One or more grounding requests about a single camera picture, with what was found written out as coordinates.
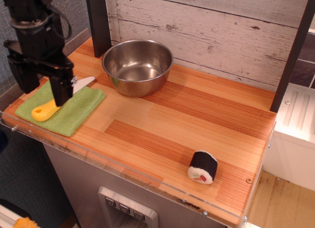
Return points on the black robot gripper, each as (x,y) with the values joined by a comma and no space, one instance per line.
(40,51)

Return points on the yellow handled white toy knife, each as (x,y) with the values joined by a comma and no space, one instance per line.
(47,110)

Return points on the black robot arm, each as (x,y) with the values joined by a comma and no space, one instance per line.
(29,14)

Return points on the green folded cloth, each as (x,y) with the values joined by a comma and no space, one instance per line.
(68,117)

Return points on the stainless steel bowl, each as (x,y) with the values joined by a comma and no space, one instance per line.
(138,68)

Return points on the clear acrylic edge guard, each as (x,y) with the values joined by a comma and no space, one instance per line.
(160,164)

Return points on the grey toy kitchen cabinet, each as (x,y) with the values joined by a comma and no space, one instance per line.
(81,181)

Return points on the orange plush toy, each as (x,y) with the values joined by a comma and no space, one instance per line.
(25,223)

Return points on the silver dispenser button panel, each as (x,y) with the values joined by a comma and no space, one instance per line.
(123,212)

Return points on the plush sushi roll toy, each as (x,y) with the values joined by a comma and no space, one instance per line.
(203,167)

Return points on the white drainboard sink unit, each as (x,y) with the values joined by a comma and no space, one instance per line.
(291,150)

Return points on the dark left shelf post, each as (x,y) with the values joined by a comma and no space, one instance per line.
(99,25)

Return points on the dark shelf post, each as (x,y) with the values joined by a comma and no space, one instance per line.
(293,55)
(99,25)

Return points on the dark right shelf post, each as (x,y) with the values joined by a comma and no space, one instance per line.
(293,55)

